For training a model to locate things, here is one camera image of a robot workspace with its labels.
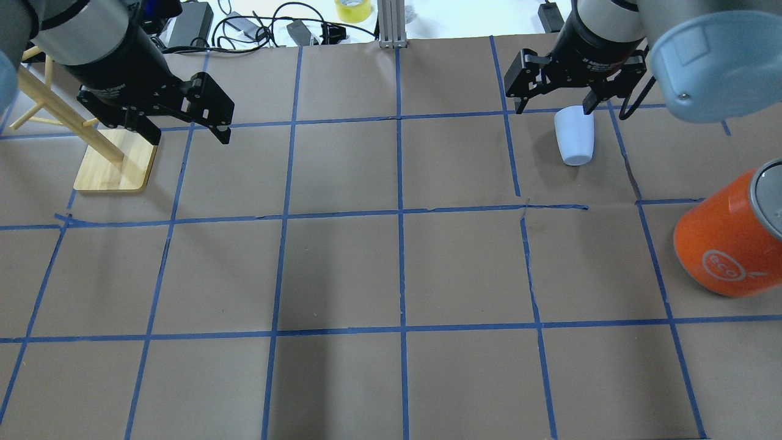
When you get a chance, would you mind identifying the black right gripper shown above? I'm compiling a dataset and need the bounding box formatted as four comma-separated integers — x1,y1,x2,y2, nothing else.
503,12,647,116

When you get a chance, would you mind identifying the large black power brick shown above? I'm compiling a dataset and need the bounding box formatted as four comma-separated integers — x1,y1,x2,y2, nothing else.
167,2,213,48

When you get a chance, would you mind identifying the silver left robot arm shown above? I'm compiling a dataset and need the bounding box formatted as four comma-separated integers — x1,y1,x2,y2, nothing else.
1,1,235,145

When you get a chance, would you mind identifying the wooden mug tree stand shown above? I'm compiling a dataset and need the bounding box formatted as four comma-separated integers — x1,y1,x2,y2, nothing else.
9,46,158,193

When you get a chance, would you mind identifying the aluminium frame post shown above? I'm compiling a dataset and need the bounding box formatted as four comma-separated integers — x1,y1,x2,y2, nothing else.
377,0,408,48

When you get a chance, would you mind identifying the yellow tape roll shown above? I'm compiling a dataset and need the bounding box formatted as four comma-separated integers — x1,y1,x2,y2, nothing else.
334,0,372,23

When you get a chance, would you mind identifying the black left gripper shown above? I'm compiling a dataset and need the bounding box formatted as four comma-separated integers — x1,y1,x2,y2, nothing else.
64,24,235,147

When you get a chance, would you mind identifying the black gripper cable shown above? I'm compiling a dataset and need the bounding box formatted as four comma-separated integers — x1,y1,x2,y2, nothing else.
617,43,657,120

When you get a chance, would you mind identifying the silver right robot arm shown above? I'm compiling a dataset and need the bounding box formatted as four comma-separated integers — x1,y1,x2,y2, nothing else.
503,1,781,123

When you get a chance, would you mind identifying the orange can-shaped container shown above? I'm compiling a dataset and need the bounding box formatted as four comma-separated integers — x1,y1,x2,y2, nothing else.
673,159,781,298

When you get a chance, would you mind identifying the light blue plastic cup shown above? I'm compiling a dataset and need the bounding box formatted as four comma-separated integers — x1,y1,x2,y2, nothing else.
555,105,595,167

